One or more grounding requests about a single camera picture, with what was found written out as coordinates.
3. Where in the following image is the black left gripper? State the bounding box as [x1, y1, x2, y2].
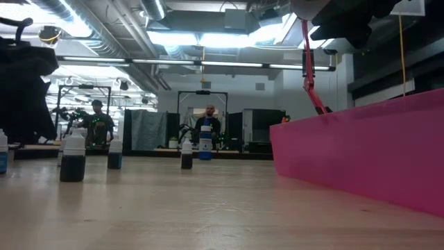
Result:
[0, 43, 60, 144]

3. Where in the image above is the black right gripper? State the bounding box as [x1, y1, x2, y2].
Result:
[309, 0, 403, 49]

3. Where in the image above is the small dark blue coloring bottle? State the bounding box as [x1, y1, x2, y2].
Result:
[107, 135, 123, 170]

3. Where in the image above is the pink translucent plastic bin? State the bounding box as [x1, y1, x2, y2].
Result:
[269, 88, 444, 218]

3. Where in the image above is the large blue coloring bottle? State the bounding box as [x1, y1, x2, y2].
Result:
[198, 119, 213, 161]

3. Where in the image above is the wooden background workbench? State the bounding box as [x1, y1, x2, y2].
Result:
[13, 144, 105, 160]
[123, 148, 275, 161]

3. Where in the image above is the red desk lamp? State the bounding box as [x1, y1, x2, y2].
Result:
[289, 0, 340, 116]

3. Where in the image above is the person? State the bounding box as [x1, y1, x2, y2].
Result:
[194, 105, 222, 149]
[78, 99, 115, 147]

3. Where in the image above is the grey curtain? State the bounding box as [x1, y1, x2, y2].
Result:
[130, 109, 169, 151]

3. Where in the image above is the long ceiling light bar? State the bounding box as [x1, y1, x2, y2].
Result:
[55, 54, 336, 72]

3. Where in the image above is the black cabinet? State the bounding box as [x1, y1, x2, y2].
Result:
[241, 108, 287, 154]

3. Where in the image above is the yellow extension cable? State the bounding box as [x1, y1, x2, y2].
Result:
[398, 15, 407, 97]

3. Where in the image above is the black metal station frame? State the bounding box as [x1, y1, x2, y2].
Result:
[177, 90, 229, 151]
[55, 84, 112, 145]

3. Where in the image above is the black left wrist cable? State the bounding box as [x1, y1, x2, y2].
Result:
[0, 16, 35, 48]

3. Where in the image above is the black ceiling cord reel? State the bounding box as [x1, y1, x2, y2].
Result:
[37, 24, 63, 45]

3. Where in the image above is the silver ventilation duct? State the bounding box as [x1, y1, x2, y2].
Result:
[139, 0, 167, 21]

